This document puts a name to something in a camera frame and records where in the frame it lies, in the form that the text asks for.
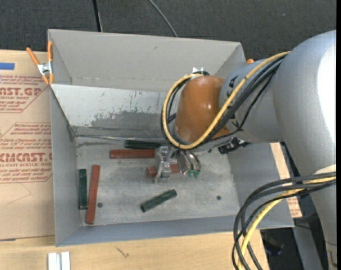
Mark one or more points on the grey metal bin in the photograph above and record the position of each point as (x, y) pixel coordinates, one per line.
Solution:
(125, 58)

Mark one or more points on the brown cardboard board red print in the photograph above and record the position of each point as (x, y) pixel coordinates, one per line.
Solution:
(24, 201)

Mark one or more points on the red-brown flat block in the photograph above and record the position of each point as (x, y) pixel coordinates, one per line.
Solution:
(131, 153)
(92, 195)
(151, 171)

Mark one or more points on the black cylinder on white bracket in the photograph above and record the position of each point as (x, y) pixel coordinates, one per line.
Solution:
(229, 145)

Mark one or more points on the dark green flat block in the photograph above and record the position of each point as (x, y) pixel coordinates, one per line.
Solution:
(139, 144)
(82, 188)
(159, 200)

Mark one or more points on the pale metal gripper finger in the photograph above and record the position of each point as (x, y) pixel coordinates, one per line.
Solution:
(158, 176)
(166, 171)

